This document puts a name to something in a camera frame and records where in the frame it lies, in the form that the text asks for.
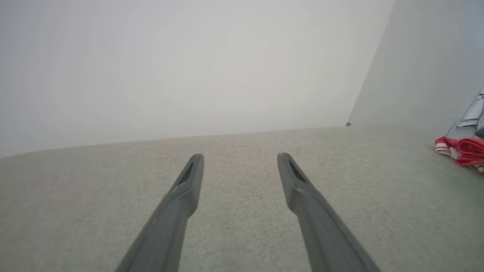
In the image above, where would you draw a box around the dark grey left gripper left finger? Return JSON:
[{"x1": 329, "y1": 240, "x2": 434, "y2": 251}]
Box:
[{"x1": 115, "y1": 153, "x2": 205, "y2": 272}]

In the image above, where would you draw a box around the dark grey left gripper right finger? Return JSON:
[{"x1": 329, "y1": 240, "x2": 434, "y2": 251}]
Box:
[{"x1": 277, "y1": 152, "x2": 381, "y2": 272}]

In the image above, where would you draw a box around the red and white shirt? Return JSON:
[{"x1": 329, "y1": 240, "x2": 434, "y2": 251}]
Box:
[{"x1": 434, "y1": 136, "x2": 484, "y2": 176}]

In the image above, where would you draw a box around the grey metal stand pole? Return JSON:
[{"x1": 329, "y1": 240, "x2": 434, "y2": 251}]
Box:
[{"x1": 446, "y1": 86, "x2": 484, "y2": 139}]

